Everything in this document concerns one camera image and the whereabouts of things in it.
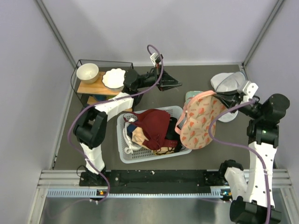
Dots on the white scalloped bowl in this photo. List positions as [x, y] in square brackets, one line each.
[113, 79]

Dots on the dark teal bowl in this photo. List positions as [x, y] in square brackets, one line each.
[99, 98]

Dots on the black bra in basket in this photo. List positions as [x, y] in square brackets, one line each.
[173, 136]

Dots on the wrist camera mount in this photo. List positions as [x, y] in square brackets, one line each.
[249, 88]
[156, 59]

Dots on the cream ceramic bowl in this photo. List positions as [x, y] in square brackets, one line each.
[88, 73]

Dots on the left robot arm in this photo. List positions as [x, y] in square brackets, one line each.
[90, 125]

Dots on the black wire wooden shelf rack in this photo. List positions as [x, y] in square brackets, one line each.
[84, 91]

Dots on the light green rectangular plate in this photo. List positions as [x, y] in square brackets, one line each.
[191, 94]

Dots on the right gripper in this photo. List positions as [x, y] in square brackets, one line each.
[229, 99]

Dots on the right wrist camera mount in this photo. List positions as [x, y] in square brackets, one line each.
[249, 88]

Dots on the white round mesh laundry bag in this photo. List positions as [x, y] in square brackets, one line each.
[226, 82]

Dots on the maroon bra in basket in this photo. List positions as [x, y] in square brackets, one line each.
[154, 124]

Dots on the white bra in basket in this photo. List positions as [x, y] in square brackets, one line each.
[131, 146]

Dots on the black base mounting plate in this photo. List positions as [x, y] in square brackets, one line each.
[135, 178]

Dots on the floral mesh laundry bag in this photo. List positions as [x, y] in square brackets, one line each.
[197, 115]

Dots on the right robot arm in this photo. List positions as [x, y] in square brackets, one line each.
[252, 199]

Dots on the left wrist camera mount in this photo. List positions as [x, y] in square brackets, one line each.
[156, 59]

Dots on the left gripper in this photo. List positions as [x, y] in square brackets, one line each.
[166, 81]

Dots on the beige bra in basket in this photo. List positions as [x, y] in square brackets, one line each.
[139, 138]

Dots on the white slotted cable duct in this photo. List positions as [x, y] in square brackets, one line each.
[213, 192]

